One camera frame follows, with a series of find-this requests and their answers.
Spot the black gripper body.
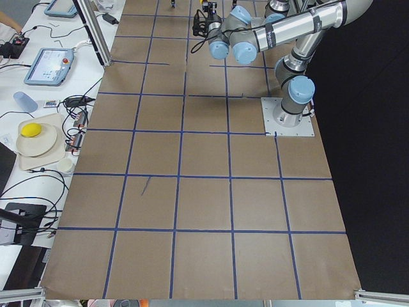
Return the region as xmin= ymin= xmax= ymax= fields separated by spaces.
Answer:
xmin=192 ymin=10 xmax=222 ymax=37

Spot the black power adapter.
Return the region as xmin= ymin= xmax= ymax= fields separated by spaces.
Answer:
xmin=102 ymin=13 xmax=119 ymax=25

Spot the blue teach pendant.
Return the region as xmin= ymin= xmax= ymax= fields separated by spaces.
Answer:
xmin=24 ymin=48 xmax=74 ymax=86
xmin=44 ymin=0 xmax=77 ymax=19

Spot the small remote control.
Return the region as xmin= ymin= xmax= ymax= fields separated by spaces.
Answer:
xmin=43 ymin=100 xmax=60 ymax=108

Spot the black electronics box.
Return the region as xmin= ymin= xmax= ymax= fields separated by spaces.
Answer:
xmin=1 ymin=36 xmax=29 ymax=59

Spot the light blue cup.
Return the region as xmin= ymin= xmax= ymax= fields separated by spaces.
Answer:
xmin=13 ymin=91 xmax=38 ymax=113

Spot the white paper cup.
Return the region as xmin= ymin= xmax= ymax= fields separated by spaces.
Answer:
xmin=57 ymin=158 xmax=75 ymax=175

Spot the yellow lemon toy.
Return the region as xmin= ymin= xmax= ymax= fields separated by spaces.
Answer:
xmin=20 ymin=123 xmax=42 ymax=138

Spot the beige plate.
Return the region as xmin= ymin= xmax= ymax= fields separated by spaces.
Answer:
xmin=16 ymin=123 xmax=58 ymax=157

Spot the beige tray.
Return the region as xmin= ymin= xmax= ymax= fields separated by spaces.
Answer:
xmin=16 ymin=113 xmax=65 ymax=171

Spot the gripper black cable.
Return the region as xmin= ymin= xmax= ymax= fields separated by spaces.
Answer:
xmin=190 ymin=28 xmax=231 ymax=54

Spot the aluminium frame post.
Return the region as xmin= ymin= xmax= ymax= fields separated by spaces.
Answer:
xmin=73 ymin=0 xmax=112 ymax=67

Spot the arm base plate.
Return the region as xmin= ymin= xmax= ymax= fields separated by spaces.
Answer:
xmin=261 ymin=97 xmax=315 ymax=137

